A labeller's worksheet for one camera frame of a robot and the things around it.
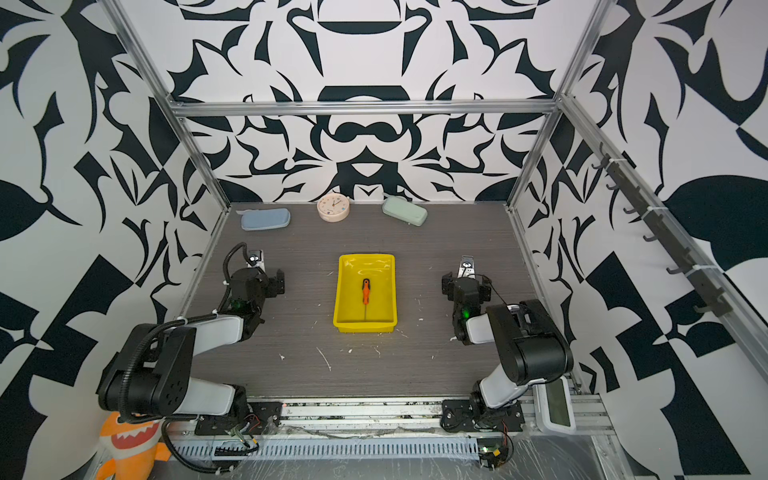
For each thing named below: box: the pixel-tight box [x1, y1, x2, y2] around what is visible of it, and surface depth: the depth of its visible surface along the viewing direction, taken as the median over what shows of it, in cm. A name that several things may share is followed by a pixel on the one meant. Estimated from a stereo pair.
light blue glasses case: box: [240, 208, 291, 231], surface depth 114 cm
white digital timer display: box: [533, 376, 577, 435], surface depth 73 cm
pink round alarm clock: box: [317, 192, 351, 223], surface depth 118 cm
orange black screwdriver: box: [362, 278, 371, 313], surface depth 97 cm
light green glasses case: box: [382, 196, 428, 226], surface depth 118 cm
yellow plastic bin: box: [333, 253, 397, 334], surface depth 96 cm
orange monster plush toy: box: [96, 412, 172, 480], surface depth 67 cm
